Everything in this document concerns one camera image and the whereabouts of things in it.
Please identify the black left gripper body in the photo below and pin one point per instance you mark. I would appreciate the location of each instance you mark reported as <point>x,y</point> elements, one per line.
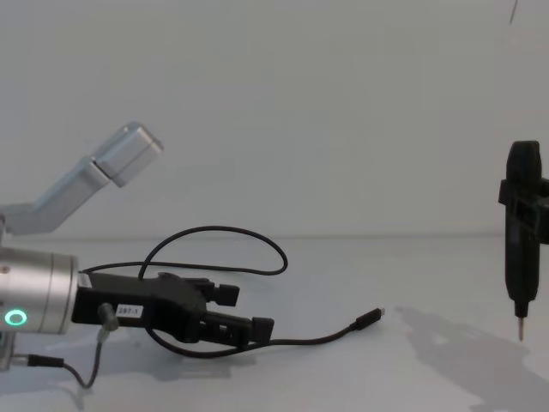
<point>163,302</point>

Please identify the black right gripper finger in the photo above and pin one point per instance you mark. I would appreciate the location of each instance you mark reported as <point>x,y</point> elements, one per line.
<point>529,214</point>

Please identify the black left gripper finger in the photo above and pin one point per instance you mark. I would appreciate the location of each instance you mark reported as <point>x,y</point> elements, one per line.
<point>240,328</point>
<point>226,295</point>

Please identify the black electric screwdriver tool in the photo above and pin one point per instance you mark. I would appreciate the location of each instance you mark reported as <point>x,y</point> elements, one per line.
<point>521,266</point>

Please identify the silver and grey left robot arm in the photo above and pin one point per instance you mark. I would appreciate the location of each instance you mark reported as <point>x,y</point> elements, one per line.
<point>38,292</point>

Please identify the white table cloth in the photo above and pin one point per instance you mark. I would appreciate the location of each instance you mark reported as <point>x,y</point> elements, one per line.
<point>343,377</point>

